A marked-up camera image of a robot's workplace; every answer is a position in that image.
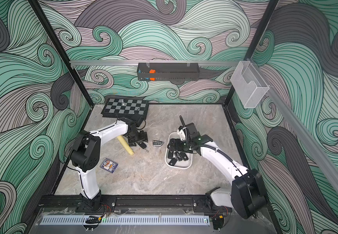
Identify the clear acrylic wall holder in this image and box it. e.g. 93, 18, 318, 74
230, 60, 269, 109

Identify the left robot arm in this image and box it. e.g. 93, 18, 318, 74
69, 117, 148, 211

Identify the aluminium rail back wall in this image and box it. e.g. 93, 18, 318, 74
69, 59, 239, 67

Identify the white slotted cable duct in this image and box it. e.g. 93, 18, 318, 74
39, 214, 210, 226

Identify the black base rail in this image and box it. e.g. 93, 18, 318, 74
37, 194, 272, 214

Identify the aluminium rail wall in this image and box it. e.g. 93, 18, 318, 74
69, 59, 239, 67
247, 58, 338, 194

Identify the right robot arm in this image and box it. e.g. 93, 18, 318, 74
167, 118, 267, 219

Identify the black VW key top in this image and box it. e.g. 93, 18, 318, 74
169, 158, 177, 166

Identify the aluminium rail right wall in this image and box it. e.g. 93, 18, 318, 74
247, 58, 338, 194

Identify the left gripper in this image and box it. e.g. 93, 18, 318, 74
128, 131, 149, 147

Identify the silver BMW key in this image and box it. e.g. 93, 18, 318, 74
152, 140, 164, 147

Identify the blue playing card box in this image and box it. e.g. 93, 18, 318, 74
100, 158, 118, 174

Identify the black grey chessboard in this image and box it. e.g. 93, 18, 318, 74
101, 98, 149, 119

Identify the yellow plastic cylinder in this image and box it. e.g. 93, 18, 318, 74
117, 135, 134, 156

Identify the white plastic storage box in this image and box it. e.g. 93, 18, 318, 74
164, 132, 193, 170

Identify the black vw key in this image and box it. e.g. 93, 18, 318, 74
169, 158, 177, 166
168, 150, 174, 160

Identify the black flip key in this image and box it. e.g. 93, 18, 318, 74
138, 142, 147, 149

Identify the black wall shelf tray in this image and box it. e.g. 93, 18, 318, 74
137, 63, 200, 83

